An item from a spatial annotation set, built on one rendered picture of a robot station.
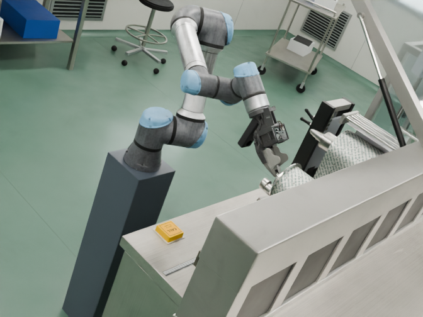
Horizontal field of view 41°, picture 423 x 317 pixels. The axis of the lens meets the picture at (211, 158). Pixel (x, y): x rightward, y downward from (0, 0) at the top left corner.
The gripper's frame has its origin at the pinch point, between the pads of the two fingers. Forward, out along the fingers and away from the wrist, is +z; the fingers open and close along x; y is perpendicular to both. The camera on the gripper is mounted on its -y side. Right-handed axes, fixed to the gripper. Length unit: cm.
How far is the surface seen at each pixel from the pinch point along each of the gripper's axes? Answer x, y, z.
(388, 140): 28.9, 25.5, 1.5
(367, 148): 24.3, 20.2, 1.8
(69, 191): 51, -188, -29
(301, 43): 426, -224, -133
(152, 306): -30, -40, 28
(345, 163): 19.1, 14.0, 4.4
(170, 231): -15.1, -37.7, 7.6
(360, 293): -47, 46, 28
